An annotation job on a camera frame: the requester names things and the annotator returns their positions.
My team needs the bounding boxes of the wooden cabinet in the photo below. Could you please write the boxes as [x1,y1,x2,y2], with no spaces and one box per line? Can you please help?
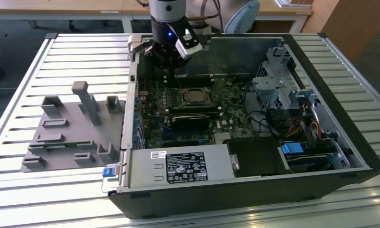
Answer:
[303,0,380,63]

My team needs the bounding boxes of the graphics card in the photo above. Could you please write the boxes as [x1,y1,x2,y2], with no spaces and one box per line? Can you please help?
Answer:
[170,114,211,131]

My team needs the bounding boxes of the silver chipset heatsink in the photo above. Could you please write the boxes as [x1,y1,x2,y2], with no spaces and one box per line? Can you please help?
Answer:
[215,132,231,143]

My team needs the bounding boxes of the black plastic shroud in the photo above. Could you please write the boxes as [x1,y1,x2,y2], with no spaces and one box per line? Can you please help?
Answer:
[226,138,292,178]

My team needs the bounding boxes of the grey parts rack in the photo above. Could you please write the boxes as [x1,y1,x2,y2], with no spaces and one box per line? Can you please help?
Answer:
[20,81,127,173]

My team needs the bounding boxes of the black expansion slot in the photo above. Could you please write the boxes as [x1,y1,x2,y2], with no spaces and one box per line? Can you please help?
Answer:
[162,140,210,147]

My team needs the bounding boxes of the beige case latch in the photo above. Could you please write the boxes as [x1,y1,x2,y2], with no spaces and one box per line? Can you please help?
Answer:
[127,35,144,52]

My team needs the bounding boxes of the disk bay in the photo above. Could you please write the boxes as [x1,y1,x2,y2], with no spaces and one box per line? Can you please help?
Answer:
[279,139,352,173]

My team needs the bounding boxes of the green motherboard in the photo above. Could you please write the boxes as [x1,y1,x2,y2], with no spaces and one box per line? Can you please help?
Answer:
[135,79,266,148]

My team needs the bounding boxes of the black cable bundle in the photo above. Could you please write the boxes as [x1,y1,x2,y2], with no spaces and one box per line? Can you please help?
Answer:
[266,108,304,137]

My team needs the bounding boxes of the blue case latch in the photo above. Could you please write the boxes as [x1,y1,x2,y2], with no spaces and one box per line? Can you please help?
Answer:
[103,166,120,179]

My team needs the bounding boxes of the silver CPU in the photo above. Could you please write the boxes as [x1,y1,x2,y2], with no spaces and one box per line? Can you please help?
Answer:
[186,91,208,102]

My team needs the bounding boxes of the RAM slot with white clips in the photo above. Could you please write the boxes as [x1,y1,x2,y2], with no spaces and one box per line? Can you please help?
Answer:
[167,109,222,113]
[164,79,216,84]
[164,74,215,78]
[168,113,222,117]

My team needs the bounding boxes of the blue disk carrier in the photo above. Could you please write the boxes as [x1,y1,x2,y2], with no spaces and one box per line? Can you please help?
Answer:
[280,142,304,156]

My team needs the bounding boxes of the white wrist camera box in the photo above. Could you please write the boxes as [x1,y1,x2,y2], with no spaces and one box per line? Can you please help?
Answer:
[188,21,212,37]
[175,28,204,60]

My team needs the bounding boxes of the CPU socket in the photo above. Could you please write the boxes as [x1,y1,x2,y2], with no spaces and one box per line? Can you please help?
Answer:
[176,86,216,108]

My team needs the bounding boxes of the green RAM stick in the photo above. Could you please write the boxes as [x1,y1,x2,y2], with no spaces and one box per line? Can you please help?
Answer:
[43,142,95,150]

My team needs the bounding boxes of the grey power supply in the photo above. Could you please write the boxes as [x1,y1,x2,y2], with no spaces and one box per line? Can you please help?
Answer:
[127,146,236,189]

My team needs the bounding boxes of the silver metal drive cage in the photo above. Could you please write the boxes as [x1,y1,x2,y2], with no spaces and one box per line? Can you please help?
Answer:
[251,46,323,114]

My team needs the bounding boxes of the black PC case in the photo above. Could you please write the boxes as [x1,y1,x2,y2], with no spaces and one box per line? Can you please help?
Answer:
[107,32,380,219]

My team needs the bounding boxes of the metal socket cover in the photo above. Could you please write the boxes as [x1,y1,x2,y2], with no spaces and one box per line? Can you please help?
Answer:
[179,87,215,107]

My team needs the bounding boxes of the wooden desk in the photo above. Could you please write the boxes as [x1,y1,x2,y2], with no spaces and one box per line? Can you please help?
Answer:
[0,0,315,34]

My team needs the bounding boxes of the yellow orange power wires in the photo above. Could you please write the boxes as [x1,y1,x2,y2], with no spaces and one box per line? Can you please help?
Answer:
[284,104,324,139]

